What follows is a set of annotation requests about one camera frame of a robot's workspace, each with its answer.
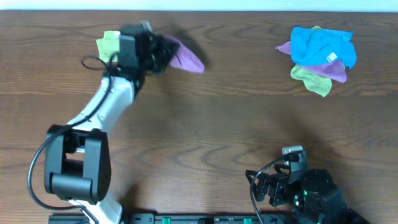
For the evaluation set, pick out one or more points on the crumpled green cloth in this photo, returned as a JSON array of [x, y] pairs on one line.
[[312, 81]]

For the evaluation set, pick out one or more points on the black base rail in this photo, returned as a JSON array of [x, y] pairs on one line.
[[149, 218]]

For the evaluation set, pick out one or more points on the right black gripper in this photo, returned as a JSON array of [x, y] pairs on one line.
[[278, 182]]

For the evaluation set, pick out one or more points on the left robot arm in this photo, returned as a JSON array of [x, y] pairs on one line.
[[77, 161]]

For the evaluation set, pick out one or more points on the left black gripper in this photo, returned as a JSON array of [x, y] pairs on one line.
[[162, 52]]

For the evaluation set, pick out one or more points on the folded green cloth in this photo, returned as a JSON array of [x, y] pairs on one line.
[[108, 44]]

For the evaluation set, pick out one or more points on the purple cloth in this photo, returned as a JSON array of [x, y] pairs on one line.
[[185, 59], [332, 71]]

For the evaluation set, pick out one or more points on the blue cloth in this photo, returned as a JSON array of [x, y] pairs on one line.
[[339, 40]]

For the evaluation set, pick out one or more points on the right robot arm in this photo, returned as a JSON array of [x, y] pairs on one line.
[[312, 194]]

